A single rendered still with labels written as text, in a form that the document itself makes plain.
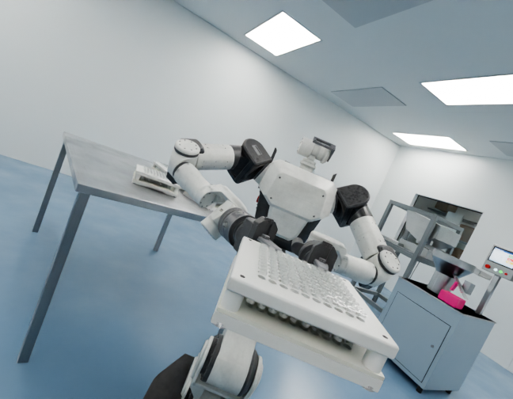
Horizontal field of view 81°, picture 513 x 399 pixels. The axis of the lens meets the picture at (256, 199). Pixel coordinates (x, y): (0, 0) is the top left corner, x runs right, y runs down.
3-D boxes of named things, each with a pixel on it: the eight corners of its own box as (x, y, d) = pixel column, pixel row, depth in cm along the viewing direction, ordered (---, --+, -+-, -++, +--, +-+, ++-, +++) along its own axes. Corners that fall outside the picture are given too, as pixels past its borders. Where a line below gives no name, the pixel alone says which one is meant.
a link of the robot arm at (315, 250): (351, 252, 66) (343, 244, 78) (310, 235, 67) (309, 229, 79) (328, 304, 67) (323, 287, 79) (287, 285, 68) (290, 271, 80)
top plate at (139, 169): (135, 166, 180) (136, 163, 179) (175, 180, 190) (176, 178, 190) (134, 173, 157) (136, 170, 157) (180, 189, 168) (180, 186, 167)
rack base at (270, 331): (378, 393, 40) (385, 378, 40) (210, 322, 40) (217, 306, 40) (335, 309, 65) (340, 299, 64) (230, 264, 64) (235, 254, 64)
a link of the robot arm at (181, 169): (198, 183, 82) (161, 144, 90) (188, 210, 88) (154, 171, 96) (226, 177, 90) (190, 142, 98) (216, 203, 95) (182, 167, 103)
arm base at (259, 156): (218, 170, 116) (233, 157, 124) (243, 193, 117) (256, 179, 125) (237, 146, 106) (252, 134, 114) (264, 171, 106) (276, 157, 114)
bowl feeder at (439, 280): (409, 279, 295) (427, 245, 292) (430, 286, 312) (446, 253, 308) (458, 308, 252) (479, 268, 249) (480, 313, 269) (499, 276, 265)
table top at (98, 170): (62, 135, 235) (63, 131, 235) (186, 177, 303) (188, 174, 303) (74, 191, 118) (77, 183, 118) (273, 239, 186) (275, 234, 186)
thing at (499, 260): (460, 305, 271) (492, 242, 265) (465, 306, 276) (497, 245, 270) (487, 321, 251) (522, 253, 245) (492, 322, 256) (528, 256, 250)
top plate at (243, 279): (394, 361, 40) (401, 347, 40) (224, 289, 40) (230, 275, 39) (345, 288, 64) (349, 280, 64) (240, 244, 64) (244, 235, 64)
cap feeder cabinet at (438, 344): (364, 343, 297) (397, 275, 290) (399, 347, 324) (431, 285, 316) (419, 397, 242) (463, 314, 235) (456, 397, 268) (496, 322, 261)
